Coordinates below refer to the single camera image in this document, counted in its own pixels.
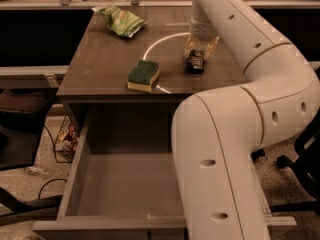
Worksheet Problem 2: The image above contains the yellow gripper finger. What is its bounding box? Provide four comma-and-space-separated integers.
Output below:
204, 35, 220, 61
184, 34, 196, 58

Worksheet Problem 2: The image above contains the black rxbar chocolate bar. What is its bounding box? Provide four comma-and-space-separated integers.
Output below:
185, 50, 204, 74

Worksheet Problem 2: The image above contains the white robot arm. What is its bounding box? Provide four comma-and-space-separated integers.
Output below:
172, 0, 320, 240

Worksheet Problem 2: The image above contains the green jalapeno chip bag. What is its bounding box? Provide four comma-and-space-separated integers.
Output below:
93, 6, 148, 38

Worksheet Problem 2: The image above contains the green yellow sponge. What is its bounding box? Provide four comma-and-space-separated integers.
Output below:
127, 60, 160, 92

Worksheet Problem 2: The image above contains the black office chair right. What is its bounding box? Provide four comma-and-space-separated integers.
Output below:
250, 117, 320, 217

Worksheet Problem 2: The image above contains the black chair left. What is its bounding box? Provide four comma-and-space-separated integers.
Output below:
0, 89, 62, 226

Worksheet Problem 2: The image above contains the wire basket on floor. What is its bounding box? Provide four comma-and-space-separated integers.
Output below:
53, 116, 79, 163

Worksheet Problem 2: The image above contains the black floor cable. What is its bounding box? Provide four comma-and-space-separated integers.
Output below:
37, 124, 68, 200

